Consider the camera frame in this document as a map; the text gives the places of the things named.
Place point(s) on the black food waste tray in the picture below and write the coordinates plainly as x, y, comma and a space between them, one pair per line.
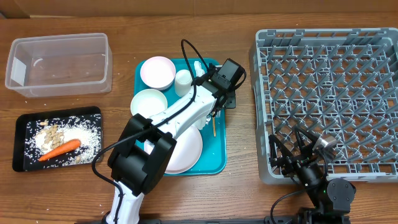
21, 123

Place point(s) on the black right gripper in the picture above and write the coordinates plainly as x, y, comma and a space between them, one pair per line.
295, 159

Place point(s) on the clear plastic bin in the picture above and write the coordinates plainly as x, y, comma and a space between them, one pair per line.
60, 65

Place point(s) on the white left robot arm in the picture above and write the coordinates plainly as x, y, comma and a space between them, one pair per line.
140, 157

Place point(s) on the orange carrot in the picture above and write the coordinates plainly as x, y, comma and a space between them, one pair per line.
62, 149

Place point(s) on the pink round plate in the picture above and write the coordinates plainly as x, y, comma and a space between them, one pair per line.
187, 151

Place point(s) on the pile of peanuts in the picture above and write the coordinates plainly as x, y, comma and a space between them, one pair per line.
53, 138

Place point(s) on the teal serving tray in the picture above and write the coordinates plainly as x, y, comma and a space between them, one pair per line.
214, 156

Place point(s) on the twisted white napkin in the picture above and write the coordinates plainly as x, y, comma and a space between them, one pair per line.
198, 69

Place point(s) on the pink bowl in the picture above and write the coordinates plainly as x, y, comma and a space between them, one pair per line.
158, 72

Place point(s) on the grey dishwasher rack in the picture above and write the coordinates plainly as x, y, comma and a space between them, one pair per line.
339, 82

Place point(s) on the wooden chopstick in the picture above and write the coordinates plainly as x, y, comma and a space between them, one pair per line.
214, 126

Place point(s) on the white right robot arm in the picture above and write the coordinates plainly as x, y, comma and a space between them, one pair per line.
331, 199

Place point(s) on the white paper cup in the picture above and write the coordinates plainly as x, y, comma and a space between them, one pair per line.
183, 81

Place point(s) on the white bowl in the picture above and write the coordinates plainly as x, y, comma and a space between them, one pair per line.
148, 102

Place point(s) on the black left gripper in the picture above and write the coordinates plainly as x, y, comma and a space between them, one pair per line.
231, 100

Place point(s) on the pile of white rice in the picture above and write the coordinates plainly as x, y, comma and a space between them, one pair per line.
86, 128

